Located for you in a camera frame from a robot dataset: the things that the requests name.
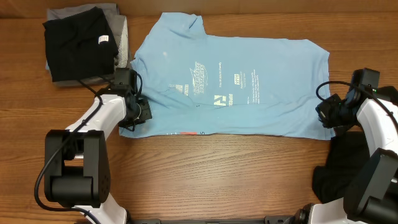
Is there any light blue printed t-shirt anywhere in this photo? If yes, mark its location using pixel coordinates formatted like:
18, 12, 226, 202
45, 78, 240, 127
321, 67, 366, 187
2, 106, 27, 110
119, 12, 334, 140

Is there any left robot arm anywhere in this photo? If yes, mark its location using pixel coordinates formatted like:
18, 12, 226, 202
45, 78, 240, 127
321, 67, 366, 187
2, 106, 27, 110
42, 90, 152, 223

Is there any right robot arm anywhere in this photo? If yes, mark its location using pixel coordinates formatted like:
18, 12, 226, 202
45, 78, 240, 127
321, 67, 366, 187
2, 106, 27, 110
286, 86, 397, 223

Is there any black crumpled garment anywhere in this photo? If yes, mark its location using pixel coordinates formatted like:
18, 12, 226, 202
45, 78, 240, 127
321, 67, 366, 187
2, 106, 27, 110
312, 131, 370, 203

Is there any folded black garment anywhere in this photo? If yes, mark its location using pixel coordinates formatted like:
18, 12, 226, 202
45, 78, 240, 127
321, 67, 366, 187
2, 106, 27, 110
43, 7, 118, 82

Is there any folded grey garment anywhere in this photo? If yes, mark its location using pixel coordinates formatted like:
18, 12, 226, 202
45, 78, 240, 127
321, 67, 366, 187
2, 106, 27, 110
45, 3, 130, 86

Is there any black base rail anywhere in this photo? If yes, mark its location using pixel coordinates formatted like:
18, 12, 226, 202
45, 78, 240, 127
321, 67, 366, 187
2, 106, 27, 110
127, 215, 294, 224

